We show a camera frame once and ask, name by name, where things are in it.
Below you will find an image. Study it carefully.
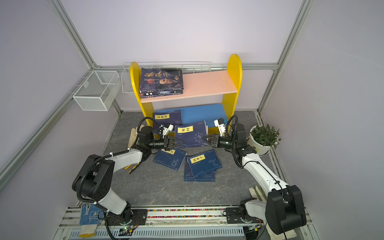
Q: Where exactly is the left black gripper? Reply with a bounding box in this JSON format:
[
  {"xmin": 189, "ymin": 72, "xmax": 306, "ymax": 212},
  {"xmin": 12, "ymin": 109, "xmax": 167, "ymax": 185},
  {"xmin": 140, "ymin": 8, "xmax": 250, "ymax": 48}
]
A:
[{"xmin": 148, "ymin": 136, "xmax": 184, "ymax": 151}]

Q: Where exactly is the purple book with old man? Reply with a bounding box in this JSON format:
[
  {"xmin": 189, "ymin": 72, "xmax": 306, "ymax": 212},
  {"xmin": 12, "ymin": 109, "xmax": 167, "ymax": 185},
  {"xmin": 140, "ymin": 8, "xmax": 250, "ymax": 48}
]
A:
[{"xmin": 140, "ymin": 92, "xmax": 183, "ymax": 99}]

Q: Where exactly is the dark wolf cover book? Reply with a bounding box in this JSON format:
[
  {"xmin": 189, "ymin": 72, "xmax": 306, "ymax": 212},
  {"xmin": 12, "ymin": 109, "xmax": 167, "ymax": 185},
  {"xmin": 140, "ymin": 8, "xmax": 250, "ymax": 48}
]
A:
[{"xmin": 140, "ymin": 90, "xmax": 184, "ymax": 96}]

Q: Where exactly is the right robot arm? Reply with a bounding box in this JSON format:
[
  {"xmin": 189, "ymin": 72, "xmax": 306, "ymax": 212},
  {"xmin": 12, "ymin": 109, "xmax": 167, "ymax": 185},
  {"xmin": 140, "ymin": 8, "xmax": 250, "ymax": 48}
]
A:
[{"xmin": 203, "ymin": 115, "xmax": 307, "ymax": 235}]

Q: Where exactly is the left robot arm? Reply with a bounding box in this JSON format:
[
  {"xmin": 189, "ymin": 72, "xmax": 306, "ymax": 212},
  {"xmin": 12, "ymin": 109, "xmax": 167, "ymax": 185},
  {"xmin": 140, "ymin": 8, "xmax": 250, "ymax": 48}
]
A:
[{"xmin": 72, "ymin": 117, "xmax": 184, "ymax": 225}]

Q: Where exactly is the beige work glove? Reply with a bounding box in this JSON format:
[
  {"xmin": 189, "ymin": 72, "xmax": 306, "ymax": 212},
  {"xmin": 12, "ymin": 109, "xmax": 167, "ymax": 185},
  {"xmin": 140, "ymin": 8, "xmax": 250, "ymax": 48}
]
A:
[{"xmin": 128, "ymin": 128, "xmax": 138, "ymax": 149}]

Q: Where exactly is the yellow wooden bookshelf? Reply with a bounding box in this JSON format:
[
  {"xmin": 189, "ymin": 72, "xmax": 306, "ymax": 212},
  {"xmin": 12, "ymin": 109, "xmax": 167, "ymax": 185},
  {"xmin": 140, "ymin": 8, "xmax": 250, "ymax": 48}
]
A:
[{"xmin": 129, "ymin": 54, "xmax": 243, "ymax": 134}]

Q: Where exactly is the potted green plant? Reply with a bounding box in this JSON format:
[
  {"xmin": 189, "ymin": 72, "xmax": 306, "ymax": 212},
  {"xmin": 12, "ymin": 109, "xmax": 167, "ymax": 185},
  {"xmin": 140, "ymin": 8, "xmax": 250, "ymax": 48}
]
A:
[{"xmin": 248, "ymin": 125, "xmax": 281, "ymax": 156}]

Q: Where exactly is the white cloth glove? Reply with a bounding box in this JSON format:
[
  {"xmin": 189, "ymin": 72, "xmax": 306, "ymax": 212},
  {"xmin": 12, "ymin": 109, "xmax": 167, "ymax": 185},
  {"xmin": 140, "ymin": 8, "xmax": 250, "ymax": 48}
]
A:
[{"xmin": 249, "ymin": 186, "xmax": 298, "ymax": 240}]

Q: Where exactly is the white mesh basket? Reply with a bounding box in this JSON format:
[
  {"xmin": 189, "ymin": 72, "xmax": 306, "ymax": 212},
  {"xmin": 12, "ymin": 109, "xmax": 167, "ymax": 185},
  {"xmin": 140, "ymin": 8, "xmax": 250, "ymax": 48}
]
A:
[{"xmin": 73, "ymin": 70, "xmax": 122, "ymax": 112}]

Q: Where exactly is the blue knit glove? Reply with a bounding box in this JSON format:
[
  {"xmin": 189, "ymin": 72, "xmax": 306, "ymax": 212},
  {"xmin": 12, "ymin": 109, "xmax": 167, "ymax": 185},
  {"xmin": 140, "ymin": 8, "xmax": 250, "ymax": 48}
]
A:
[{"xmin": 79, "ymin": 203, "xmax": 104, "ymax": 238}]

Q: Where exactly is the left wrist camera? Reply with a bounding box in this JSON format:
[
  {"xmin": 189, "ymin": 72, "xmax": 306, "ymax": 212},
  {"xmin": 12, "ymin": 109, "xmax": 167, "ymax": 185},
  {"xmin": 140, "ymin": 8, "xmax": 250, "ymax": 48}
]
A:
[{"xmin": 160, "ymin": 124, "xmax": 174, "ymax": 137}]

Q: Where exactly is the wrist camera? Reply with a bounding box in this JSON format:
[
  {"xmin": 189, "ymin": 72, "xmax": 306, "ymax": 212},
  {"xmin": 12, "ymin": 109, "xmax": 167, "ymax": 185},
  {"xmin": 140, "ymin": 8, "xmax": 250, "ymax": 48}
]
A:
[
  {"xmin": 214, "ymin": 118, "xmax": 227, "ymax": 137},
  {"xmin": 160, "ymin": 124, "xmax": 174, "ymax": 137}
]

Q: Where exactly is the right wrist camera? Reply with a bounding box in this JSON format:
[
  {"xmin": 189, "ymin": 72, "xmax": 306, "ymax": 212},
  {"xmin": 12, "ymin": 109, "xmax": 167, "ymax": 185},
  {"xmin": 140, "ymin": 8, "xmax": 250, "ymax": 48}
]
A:
[{"xmin": 214, "ymin": 118, "xmax": 227, "ymax": 137}]

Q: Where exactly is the white wire rack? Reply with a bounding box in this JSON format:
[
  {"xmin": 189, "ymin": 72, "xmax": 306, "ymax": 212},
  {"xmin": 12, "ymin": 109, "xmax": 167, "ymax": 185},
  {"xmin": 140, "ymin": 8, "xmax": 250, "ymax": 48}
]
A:
[{"xmin": 121, "ymin": 62, "xmax": 213, "ymax": 95}]

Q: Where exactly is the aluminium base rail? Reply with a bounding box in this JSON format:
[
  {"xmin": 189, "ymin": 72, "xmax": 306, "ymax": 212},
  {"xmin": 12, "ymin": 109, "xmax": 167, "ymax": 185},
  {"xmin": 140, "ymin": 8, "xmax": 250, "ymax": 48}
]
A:
[{"xmin": 53, "ymin": 204, "xmax": 319, "ymax": 240}]

